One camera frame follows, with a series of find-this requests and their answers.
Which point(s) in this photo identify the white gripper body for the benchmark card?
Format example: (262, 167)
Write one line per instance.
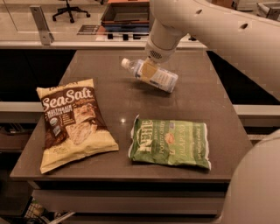
(159, 53)

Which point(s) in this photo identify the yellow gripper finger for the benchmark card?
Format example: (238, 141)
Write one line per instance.
(148, 70)

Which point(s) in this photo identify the blue plastic water bottle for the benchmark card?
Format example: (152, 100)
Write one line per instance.
(162, 79)

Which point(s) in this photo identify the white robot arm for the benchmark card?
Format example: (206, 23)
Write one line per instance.
(250, 43)

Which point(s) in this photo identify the dark open tray box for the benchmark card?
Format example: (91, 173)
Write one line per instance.
(126, 12)

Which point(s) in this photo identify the green jalapeno chips bag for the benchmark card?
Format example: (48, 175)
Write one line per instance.
(169, 142)

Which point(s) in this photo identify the sea salt tortilla chips bag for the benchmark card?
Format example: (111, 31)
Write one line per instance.
(74, 126)

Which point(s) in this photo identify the black office chair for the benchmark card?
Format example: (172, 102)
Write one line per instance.
(69, 9)

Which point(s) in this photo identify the grey metal post right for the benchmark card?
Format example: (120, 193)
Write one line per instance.
(269, 10)

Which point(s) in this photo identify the grey metal post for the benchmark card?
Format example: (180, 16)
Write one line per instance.
(44, 32)
(269, 10)

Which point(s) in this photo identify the grey metal post left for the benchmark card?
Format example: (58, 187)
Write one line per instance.
(44, 32)

